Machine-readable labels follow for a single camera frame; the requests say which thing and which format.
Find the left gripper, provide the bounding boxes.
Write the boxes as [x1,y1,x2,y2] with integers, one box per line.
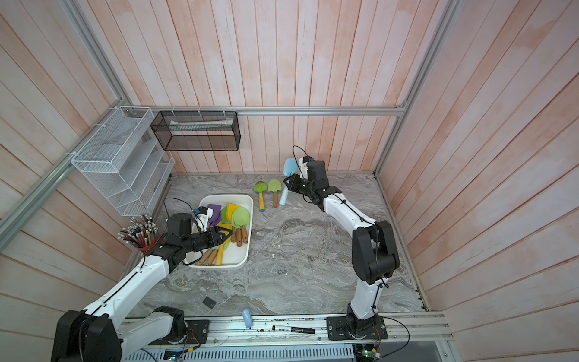
[182,225,234,253]

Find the light blue shovel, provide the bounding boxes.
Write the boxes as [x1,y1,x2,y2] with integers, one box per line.
[279,158,299,206]

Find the olive green pointed shovel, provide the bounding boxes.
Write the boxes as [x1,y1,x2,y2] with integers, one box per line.
[268,179,282,208]

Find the green shovel yellow handle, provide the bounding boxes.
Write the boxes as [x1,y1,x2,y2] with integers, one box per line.
[253,181,268,212]

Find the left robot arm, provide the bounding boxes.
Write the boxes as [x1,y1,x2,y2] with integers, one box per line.
[51,213,232,361]

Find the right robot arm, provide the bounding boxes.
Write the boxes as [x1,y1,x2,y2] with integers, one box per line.
[280,155,400,341]

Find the purple shovel square blade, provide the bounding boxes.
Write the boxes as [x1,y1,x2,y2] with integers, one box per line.
[207,204,222,226]

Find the white plastic storage box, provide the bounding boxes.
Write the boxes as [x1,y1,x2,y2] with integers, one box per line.
[183,194,253,269]

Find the light green shovel wide blade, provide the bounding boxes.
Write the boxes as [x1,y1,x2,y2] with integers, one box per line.
[231,207,250,247]

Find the small black square piece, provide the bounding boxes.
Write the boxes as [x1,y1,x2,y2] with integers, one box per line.
[202,297,217,309]

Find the red cup of pencils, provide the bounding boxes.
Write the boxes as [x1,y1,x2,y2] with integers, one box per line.
[117,214,164,252]

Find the light blue small cylinder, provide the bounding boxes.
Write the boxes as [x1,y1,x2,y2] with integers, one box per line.
[242,309,253,329]

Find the black marker pen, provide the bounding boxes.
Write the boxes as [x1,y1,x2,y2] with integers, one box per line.
[272,325,316,335]

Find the white wire mesh shelf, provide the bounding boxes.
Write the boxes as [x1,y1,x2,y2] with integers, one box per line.
[72,106,175,217]

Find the black mesh wall basket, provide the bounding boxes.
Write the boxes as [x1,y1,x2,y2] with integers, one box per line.
[152,110,241,152]

